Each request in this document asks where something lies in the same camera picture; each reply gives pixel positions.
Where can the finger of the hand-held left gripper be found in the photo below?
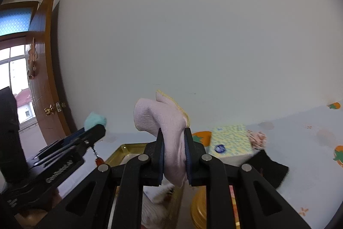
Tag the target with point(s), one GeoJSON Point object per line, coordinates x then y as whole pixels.
{"type": "Point", "coordinates": [77, 134]}
{"type": "Point", "coordinates": [95, 133]}

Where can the blue patterned transom window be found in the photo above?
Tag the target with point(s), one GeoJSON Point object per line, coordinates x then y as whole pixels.
{"type": "Point", "coordinates": [14, 21]}

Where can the pink sock with yellow trim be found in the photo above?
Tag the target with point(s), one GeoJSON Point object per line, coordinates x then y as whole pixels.
{"type": "Point", "coordinates": [166, 124]}

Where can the pink door ornament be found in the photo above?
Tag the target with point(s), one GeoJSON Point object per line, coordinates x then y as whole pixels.
{"type": "Point", "coordinates": [32, 60]}

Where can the persimmon print tablecloth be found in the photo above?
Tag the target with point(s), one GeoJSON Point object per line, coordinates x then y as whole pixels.
{"type": "Point", "coordinates": [294, 143]}

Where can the brown wooden door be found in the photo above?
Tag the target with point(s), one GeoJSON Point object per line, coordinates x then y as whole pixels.
{"type": "Point", "coordinates": [45, 70]}

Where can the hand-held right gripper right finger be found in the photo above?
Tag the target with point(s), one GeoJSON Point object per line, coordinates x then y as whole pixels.
{"type": "Point", "coordinates": [188, 164]}

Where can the round gold tin lid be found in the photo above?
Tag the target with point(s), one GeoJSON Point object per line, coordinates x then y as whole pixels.
{"type": "Point", "coordinates": [198, 207]}

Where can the yellow green patterned tissue box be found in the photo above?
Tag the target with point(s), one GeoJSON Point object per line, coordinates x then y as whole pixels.
{"type": "Point", "coordinates": [230, 140]}

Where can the gold tin box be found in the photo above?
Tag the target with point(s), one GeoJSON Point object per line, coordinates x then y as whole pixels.
{"type": "Point", "coordinates": [126, 149]}

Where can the gold door lock plate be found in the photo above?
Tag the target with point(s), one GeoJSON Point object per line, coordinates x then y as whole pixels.
{"type": "Point", "coordinates": [59, 107]}

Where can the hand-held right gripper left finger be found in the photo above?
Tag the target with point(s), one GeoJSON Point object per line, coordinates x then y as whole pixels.
{"type": "Point", "coordinates": [161, 164]}

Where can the black fuzzy cloth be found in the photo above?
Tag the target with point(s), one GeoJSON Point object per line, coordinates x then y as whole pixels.
{"type": "Point", "coordinates": [270, 167]}

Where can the person's left hand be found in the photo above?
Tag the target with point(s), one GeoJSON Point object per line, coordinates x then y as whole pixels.
{"type": "Point", "coordinates": [29, 218]}

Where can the white fluffy cloth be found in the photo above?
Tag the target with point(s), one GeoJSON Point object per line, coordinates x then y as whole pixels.
{"type": "Point", "coordinates": [152, 213]}

